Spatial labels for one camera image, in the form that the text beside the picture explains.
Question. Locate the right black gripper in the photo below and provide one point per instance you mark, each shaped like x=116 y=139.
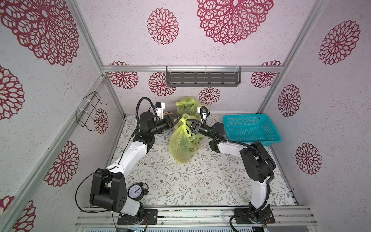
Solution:
x=195 y=127

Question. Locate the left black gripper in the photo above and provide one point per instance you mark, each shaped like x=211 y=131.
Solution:
x=168 y=119

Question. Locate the avocado print green plastic bag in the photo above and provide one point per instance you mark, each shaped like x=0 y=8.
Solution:
x=188 y=105

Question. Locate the plain green plastic bag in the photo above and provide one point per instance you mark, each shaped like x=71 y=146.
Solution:
x=184 y=144

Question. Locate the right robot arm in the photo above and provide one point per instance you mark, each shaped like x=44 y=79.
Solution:
x=256 y=160

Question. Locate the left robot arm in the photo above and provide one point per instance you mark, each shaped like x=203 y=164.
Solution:
x=108 y=189

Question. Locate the plush doll toy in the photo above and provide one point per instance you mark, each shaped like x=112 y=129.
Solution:
x=168 y=114

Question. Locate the teal plastic basket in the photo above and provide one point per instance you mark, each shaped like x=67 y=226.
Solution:
x=251 y=128

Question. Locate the black alarm clock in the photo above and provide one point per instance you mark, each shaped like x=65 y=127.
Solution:
x=138 y=191

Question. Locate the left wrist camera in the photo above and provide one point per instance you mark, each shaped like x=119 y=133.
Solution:
x=160 y=107

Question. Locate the grey wall shelf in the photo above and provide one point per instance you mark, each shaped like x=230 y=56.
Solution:
x=202 y=79

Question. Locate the black wire wall rack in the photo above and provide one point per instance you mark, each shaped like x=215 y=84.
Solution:
x=93 y=116

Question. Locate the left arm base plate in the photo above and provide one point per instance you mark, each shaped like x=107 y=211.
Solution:
x=143 y=217

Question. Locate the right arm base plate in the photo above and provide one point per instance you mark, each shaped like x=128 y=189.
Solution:
x=262 y=217

